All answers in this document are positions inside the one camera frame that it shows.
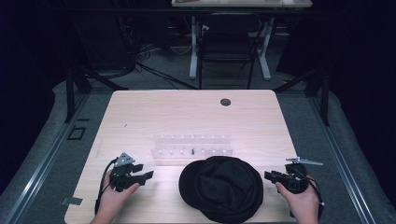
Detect clear acrylic peg rack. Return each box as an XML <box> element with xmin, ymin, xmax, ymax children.
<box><xmin>150</xmin><ymin>133</ymin><xmax>234</xmax><ymax>160</ymax></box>

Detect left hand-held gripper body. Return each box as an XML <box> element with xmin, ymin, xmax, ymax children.
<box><xmin>108</xmin><ymin>151</ymin><xmax>148</xmax><ymax>193</ymax></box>

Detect person's left hand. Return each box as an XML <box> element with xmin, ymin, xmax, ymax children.
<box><xmin>98</xmin><ymin>169</ymin><xmax>141</xmax><ymax>220</ymax></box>

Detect white-legged desk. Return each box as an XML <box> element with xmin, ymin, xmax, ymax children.
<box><xmin>171</xmin><ymin>0</ymin><xmax>313</xmax><ymax>81</ymax></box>

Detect person's right hand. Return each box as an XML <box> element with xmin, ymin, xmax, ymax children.
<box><xmin>275</xmin><ymin>175</ymin><xmax>321</xmax><ymax>220</ymax></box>

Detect black floor cables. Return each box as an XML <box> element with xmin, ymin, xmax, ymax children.
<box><xmin>134</xmin><ymin>41</ymin><xmax>199</xmax><ymax>91</ymax></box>

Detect black metal stand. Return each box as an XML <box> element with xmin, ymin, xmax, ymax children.
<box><xmin>64</xmin><ymin>60</ymin><xmax>129</xmax><ymax>123</ymax></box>
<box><xmin>273</xmin><ymin>65</ymin><xmax>331</xmax><ymax>127</ymax></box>

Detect black chair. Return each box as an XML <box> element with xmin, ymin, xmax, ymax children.
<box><xmin>197</xmin><ymin>12</ymin><xmax>263</xmax><ymax>91</ymax></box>

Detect aluminium floor rail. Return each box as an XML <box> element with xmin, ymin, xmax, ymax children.
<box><xmin>307</xmin><ymin>92</ymin><xmax>378</xmax><ymax>224</ymax></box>
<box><xmin>0</xmin><ymin>92</ymin><xmax>92</xmax><ymax>224</ymax></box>

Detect black fabric hat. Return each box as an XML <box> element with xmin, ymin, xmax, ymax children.
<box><xmin>177</xmin><ymin>155</ymin><xmax>264</xmax><ymax>224</ymax></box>

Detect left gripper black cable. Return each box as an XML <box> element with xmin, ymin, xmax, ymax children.
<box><xmin>94</xmin><ymin>158</ymin><xmax>119</xmax><ymax>216</ymax></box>

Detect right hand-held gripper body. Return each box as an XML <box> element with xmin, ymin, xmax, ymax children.
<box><xmin>279</xmin><ymin>156</ymin><xmax>324</xmax><ymax>195</ymax></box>

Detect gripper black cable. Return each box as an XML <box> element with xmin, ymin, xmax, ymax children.
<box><xmin>94</xmin><ymin>158</ymin><xmax>119</xmax><ymax>216</ymax></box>
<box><xmin>292</xmin><ymin>167</ymin><xmax>325</xmax><ymax>218</ymax></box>

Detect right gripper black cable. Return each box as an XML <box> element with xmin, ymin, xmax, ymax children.
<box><xmin>292</xmin><ymin>167</ymin><xmax>325</xmax><ymax>218</ymax></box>

